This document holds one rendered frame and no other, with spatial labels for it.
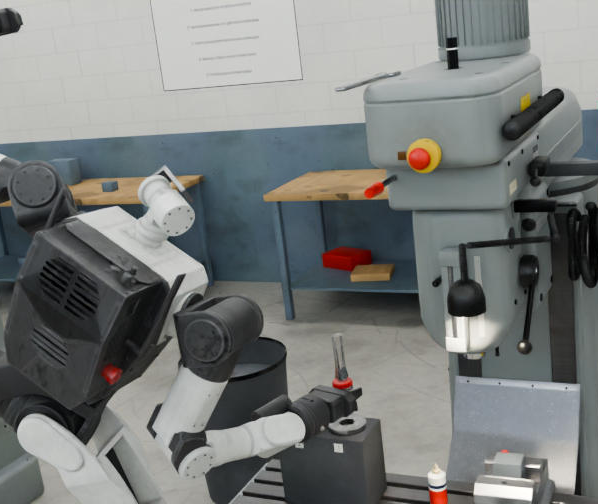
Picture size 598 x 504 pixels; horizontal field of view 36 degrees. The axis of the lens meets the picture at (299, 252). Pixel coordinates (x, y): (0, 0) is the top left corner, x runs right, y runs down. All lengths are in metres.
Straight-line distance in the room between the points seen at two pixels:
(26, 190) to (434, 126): 0.74
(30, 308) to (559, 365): 1.33
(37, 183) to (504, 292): 0.92
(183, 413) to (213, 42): 5.42
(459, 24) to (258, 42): 4.81
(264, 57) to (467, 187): 5.06
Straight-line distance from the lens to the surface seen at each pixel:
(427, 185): 1.78
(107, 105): 7.55
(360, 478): 2.15
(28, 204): 1.71
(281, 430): 1.91
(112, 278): 1.54
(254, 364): 4.17
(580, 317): 2.33
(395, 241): 6.60
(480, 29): 2.00
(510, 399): 2.42
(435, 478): 2.14
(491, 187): 1.75
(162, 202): 1.64
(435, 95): 1.65
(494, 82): 1.66
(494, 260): 1.84
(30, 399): 1.86
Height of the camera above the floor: 2.05
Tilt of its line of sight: 15 degrees down
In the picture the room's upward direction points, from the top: 7 degrees counter-clockwise
